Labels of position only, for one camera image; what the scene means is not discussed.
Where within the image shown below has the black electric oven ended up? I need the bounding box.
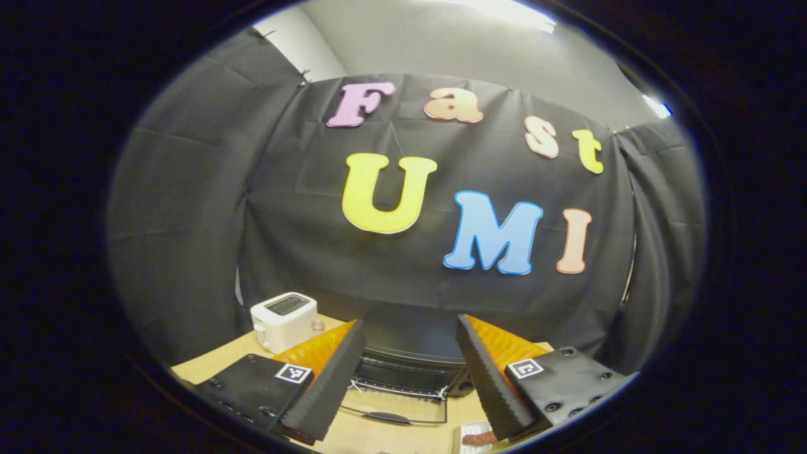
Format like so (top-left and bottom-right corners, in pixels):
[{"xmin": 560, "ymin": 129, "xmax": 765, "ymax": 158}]
[{"xmin": 337, "ymin": 304, "xmax": 475, "ymax": 426}]

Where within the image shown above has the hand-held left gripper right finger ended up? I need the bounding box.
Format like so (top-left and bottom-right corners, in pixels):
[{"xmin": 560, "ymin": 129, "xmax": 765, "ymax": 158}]
[{"xmin": 455, "ymin": 314, "xmax": 633, "ymax": 442}]

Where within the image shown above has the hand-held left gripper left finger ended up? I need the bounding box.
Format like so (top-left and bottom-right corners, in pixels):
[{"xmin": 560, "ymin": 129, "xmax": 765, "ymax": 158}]
[{"xmin": 189, "ymin": 319, "xmax": 368, "ymax": 445}]

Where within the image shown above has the white toaster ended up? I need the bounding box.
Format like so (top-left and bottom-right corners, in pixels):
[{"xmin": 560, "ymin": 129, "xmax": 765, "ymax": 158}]
[{"xmin": 250, "ymin": 292, "xmax": 319, "ymax": 355}]

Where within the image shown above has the black backdrop cloth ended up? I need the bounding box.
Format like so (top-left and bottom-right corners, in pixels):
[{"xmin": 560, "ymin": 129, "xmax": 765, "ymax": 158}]
[{"xmin": 107, "ymin": 28, "xmax": 707, "ymax": 379}]

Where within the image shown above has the white rectangular plate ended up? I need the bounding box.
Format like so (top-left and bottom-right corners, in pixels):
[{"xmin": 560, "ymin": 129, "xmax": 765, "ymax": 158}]
[{"xmin": 453, "ymin": 421, "xmax": 499, "ymax": 454}]

